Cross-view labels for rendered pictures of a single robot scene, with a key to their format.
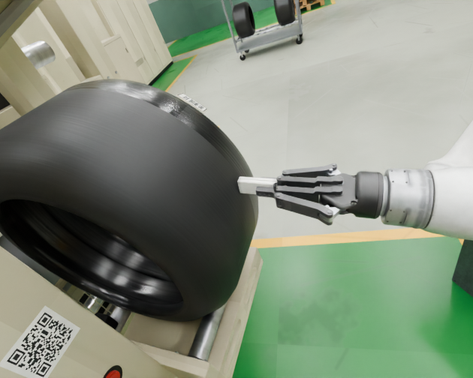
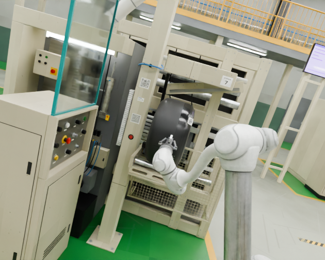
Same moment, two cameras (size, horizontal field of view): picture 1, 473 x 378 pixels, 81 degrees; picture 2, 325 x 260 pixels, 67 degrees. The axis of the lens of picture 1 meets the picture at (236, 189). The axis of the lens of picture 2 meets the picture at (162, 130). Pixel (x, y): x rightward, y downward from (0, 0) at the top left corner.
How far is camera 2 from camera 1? 1.56 m
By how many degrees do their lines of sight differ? 59
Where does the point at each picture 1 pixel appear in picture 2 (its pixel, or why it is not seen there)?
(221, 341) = (140, 167)
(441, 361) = not seen: outside the picture
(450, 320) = not seen: outside the picture
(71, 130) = (168, 102)
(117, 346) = (136, 135)
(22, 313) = (139, 112)
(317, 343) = not seen: outside the picture
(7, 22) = (213, 90)
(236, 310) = (149, 171)
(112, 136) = (168, 107)
